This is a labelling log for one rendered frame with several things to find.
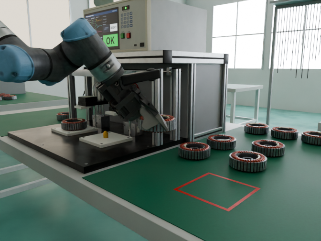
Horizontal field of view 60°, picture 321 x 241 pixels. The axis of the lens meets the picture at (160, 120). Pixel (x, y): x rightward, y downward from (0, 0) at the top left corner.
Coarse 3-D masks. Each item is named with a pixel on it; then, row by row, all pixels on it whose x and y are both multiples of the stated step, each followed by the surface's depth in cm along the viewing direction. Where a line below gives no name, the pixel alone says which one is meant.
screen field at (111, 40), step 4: (104, 36) 123; (108, 36) 121; (112, 36) 119; (116, 36) 117; (104, 40) 123; (108, 40) 121; (112, 40) 119; (116, 40) 118; (108, 44) 122; (112, 44) 120; (116, 44) 118
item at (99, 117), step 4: (92, 116) 137; (96, 116) 134; (100, 116) 133; (104, 116) 133; (108, 116) 135; (96, 120) 135; (100, 120) 133; (104, 120) 134; (108, 120) 135; (96, 124) 135; (100, 124) 133; (104, 124) 134; (108, 124) 136
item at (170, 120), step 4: (140, 116) 82; (164, 116) 84; (168, 116) 83; (172, 116) 83; (140, 120) 79; (168, 120) 78; (172, 120) 79; (140, 124) 79; (168, 124) 78; (172, 124) 79; (140, 128) 79; (152, 128) 77; (156, 128) 78; (160, 128) 77; (168, 128) 78; (172, 128) 79; (160, 132) 78
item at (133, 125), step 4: (128, 120) 122; (124, 124) 120; (128, 124) 118; (132, 124) 117; (136, 124) 116; (124, 128) 121; (128, 128) 119; (132, 128) 117; (136, 128) 116; (124, 132) 121; (128, 132) 119; (132, 132) 117; (136, 132) 117; (140, 132) 119
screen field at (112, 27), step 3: (108, 24) 120; (111, 24) 118; (114, 24) 117; (105, 27) 121; (108, 27) 120; (111, 27) 118; (114, 27) 117; (117, 27) 116; (105, 30) 122; (108, 30) 120; (111, 30) 119; (114, 30) 117; (117, 30) 116
